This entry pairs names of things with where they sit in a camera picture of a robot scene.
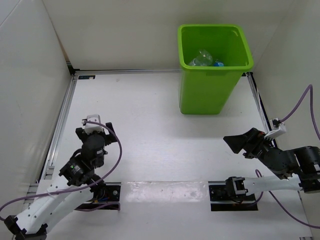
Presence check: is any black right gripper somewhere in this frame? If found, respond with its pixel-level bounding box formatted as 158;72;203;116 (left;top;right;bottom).
222;127;272;162

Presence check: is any blue label water bottle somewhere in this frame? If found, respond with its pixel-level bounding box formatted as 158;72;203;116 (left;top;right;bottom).
212;59;225;67

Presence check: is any clear crinkled plastic bottle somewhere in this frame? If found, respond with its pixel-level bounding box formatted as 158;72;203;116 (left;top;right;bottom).
188;49;213;67

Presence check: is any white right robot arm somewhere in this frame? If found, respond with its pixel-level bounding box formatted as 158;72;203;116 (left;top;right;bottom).
223;126;320;200

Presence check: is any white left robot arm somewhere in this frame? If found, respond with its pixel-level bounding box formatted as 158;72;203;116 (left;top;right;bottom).
0;118;121;240

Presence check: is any green plastic bin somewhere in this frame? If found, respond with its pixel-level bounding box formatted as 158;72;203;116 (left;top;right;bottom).
177;24;254;115

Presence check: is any small blue sticker label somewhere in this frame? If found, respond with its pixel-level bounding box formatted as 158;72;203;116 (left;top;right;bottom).
78;75;96;80

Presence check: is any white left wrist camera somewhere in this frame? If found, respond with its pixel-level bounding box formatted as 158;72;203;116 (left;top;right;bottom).
81;114;104;135

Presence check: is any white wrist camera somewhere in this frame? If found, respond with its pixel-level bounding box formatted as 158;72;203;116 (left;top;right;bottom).
264;118;287;141
81;114;104;135

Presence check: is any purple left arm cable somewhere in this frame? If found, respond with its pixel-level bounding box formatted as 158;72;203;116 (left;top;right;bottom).
0;121;123;221

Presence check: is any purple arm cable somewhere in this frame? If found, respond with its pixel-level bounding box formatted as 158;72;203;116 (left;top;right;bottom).
249;84;320;229
0;121;123;221

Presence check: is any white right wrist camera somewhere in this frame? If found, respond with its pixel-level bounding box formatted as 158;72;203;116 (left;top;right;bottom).
264;118;287;141

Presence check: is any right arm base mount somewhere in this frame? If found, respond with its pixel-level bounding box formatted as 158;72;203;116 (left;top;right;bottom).
208;181;258;212

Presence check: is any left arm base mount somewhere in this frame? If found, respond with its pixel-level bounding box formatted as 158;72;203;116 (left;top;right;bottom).
75;182;122;212

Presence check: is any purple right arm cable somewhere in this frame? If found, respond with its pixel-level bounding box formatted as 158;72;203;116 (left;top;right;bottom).
249;84;320;229

